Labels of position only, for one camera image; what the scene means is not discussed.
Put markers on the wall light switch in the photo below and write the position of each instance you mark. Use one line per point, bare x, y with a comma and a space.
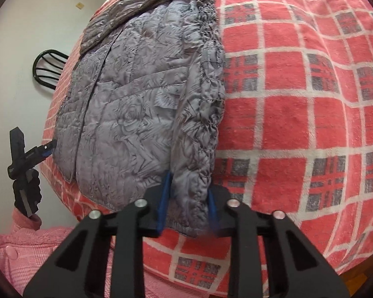
80, 5

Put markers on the grey quilted floral jacket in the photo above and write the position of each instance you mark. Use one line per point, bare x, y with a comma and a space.
146, 97

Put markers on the red plaid bed blanket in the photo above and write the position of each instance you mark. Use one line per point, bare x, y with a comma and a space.
297, 134

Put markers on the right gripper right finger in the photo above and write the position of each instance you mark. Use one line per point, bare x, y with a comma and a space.
269, 254

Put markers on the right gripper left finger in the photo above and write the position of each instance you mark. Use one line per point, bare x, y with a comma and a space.
104, 247

